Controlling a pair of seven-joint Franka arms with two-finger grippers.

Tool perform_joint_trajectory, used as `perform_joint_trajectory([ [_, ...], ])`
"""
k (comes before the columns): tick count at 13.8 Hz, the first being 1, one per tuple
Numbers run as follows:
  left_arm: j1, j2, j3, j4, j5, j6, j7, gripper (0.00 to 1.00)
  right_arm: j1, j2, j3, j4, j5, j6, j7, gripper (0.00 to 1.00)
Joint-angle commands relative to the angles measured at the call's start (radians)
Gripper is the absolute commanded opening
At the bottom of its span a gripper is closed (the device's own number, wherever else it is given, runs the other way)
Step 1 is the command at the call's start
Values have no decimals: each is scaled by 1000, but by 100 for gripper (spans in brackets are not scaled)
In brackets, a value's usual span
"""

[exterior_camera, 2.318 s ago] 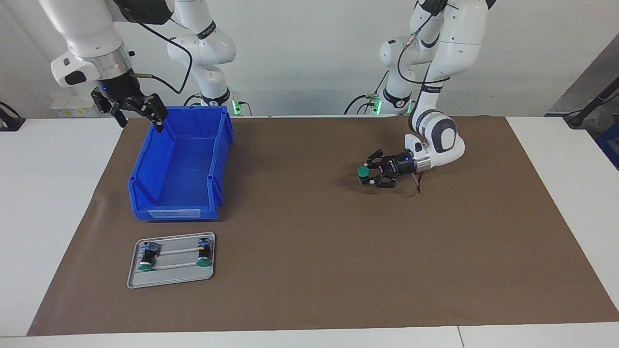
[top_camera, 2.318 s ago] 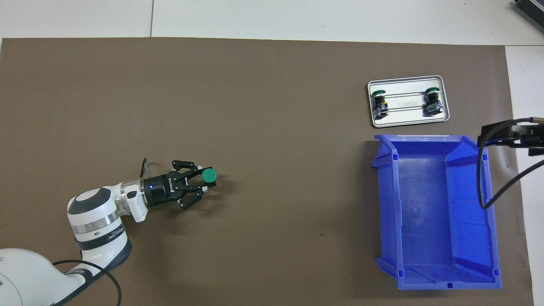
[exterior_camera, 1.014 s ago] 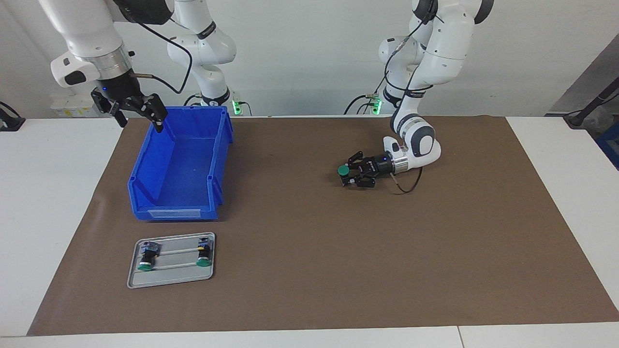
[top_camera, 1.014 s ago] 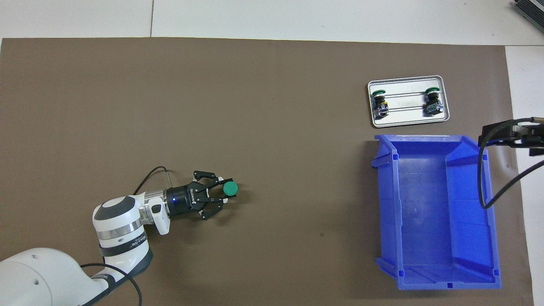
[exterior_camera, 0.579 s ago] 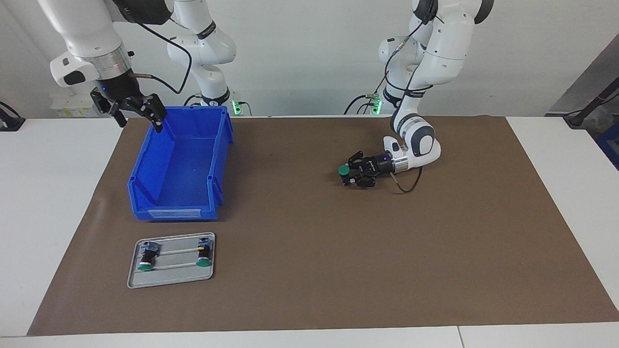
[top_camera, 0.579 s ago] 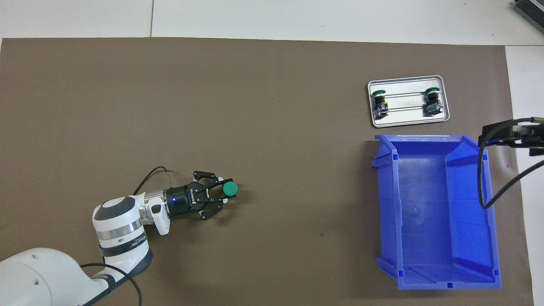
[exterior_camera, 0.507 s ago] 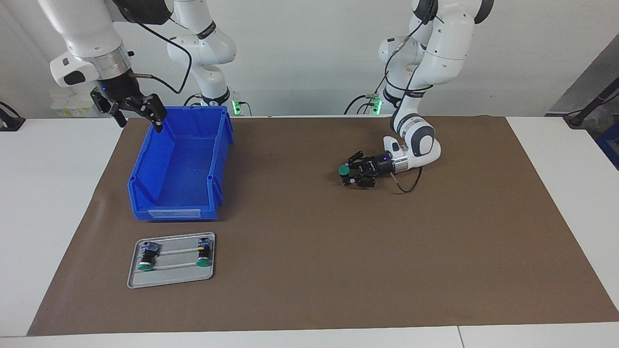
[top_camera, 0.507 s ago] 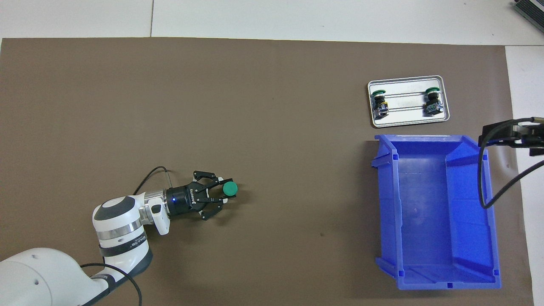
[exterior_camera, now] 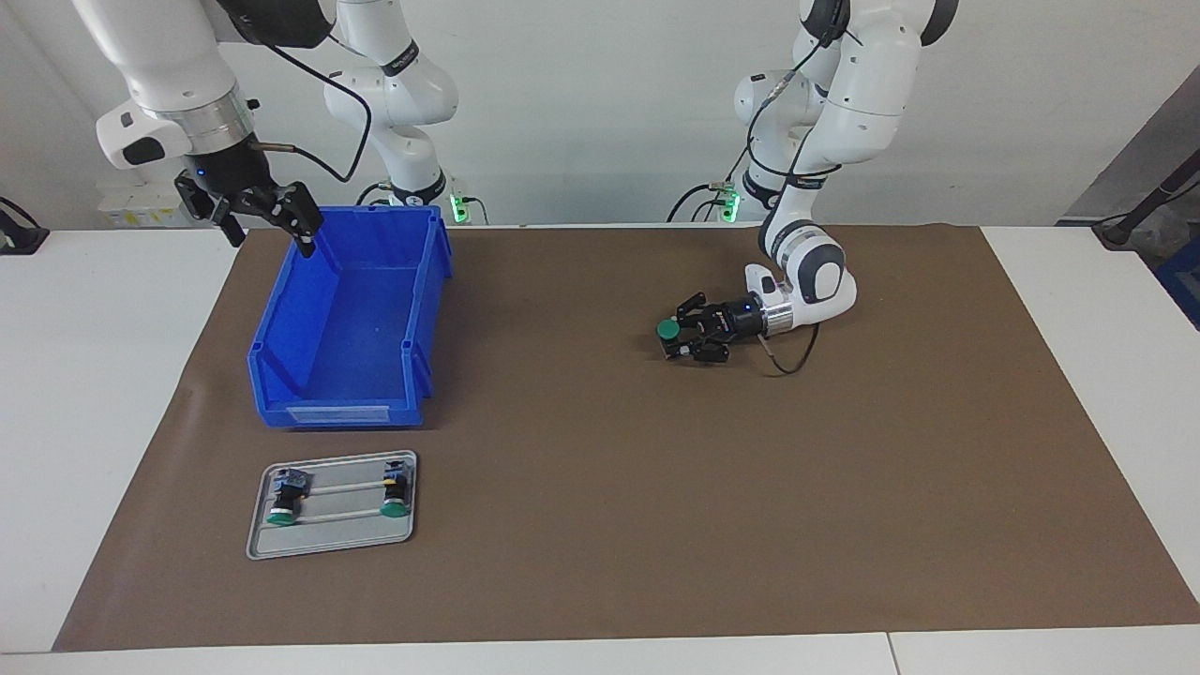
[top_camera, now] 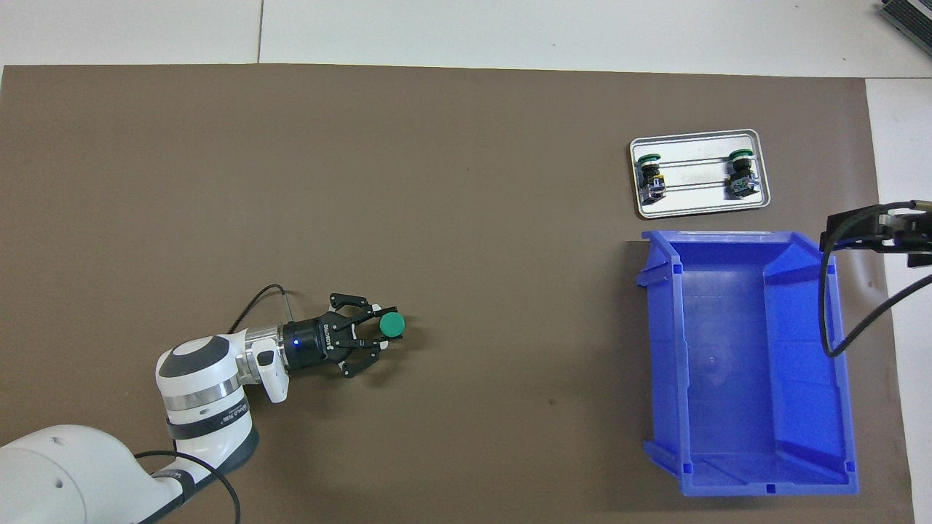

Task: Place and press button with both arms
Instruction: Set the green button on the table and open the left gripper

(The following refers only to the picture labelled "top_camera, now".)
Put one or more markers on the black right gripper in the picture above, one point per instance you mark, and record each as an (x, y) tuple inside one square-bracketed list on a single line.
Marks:
[(921, 233)]

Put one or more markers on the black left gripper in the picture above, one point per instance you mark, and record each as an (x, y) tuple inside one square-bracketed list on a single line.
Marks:
[(313, 342)]

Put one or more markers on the green push button switch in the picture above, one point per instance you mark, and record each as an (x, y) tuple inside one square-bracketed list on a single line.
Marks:
[(652, 182), (741, 182), (393, 324)]

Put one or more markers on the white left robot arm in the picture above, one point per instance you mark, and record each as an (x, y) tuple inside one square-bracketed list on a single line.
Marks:
[(204, 378)]

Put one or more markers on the silver metal tray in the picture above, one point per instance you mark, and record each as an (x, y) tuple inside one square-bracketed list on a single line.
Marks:
[(695, 191)]

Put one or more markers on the blue plastic storage bin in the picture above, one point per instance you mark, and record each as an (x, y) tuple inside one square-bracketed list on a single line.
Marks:
[(728, 364)]

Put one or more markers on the brown table mat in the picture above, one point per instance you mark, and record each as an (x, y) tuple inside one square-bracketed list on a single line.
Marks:
[(510, 182)]

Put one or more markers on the grey ribbed device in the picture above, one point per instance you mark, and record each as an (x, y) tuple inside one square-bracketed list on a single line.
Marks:
[(914, 18)]

